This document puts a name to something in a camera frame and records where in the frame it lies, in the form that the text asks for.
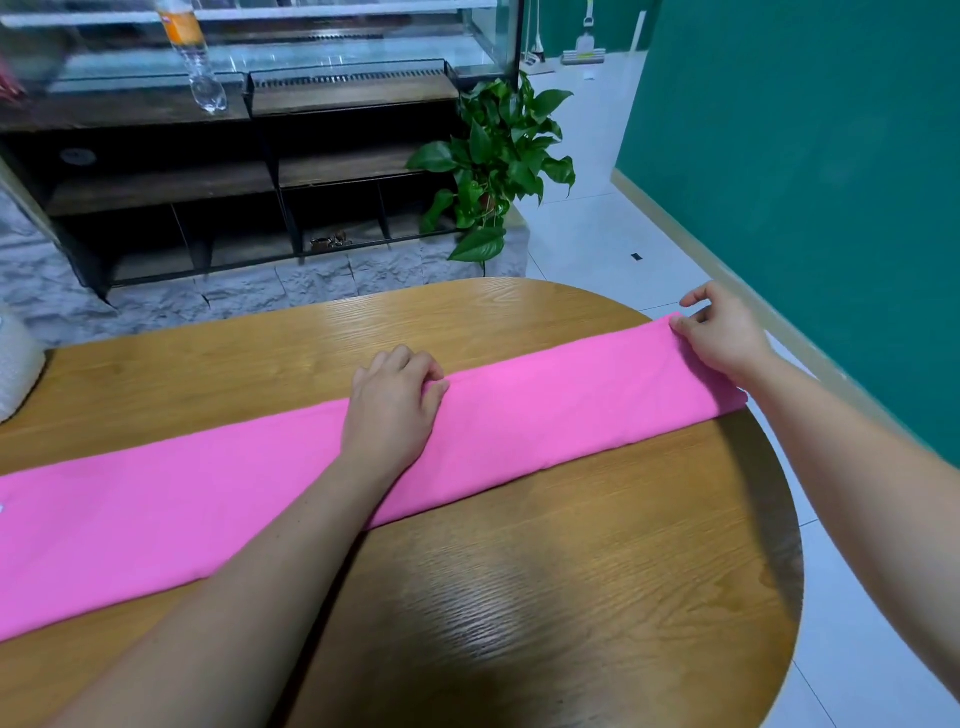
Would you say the person's right hand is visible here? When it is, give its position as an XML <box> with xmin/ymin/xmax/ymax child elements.
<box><xmin>675</xmin><ymin>277</ymin><xmax>779</xmax><ymax>396</ymax></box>

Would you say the person's left hand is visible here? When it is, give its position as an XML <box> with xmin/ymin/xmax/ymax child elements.
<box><xmin>337</xmin><ymin>343</ymin><xmax>452</xmax><ymax>486</ymax></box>

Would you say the pink towel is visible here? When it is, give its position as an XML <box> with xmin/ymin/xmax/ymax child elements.
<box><xmin>0</xmin><ymin>313</ymin><xmax>750</xmax><ymax>645</ymax></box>

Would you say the white woven plastic basket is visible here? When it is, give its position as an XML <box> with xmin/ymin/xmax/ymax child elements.
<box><xmin>0</xmin><ymin>303</ymin><xmax>50</xmax><ymax>428</ymax></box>

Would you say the person's left forearm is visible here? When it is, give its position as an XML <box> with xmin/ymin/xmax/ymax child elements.
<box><xmin>42</xmin><ymin>454</ymin><xmax>398</xmax><ymax>728</ymax></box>

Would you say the person's right forearm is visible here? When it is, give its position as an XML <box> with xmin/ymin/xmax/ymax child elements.
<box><xmin>739</xmin><ymin>354</ymin><xmax>960</xmax><ymax>702</ymax></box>

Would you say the green potted plant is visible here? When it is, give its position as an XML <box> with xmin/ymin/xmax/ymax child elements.
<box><xmin>405</xmin><ymin>73</ymin><xmax>579</xmax><ymax>267</ymax></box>

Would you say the dark wooden shelf cabinet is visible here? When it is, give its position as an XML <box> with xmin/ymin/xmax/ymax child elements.
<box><xmin>0</xmin><ymin>66</ymin><xmax>515</xmax><ymax>303</ymax></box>

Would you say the white mop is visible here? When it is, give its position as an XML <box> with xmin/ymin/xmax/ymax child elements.
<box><xmin>559</xmin><ymin>0</ymin><xmax>609</xmax><ymax>68</ymax></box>

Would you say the glass display case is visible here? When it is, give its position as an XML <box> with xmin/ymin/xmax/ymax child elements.
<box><xmin>0</xmin><ymin>0</ymin><xmax>525</xmax><ymax>96</ymax></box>

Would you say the clear bottle with orange label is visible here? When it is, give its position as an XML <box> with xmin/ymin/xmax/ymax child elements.
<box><xmin>151</xmin><ymin>0</ymin><xmax>231</xmax><ymax>117</ymax></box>

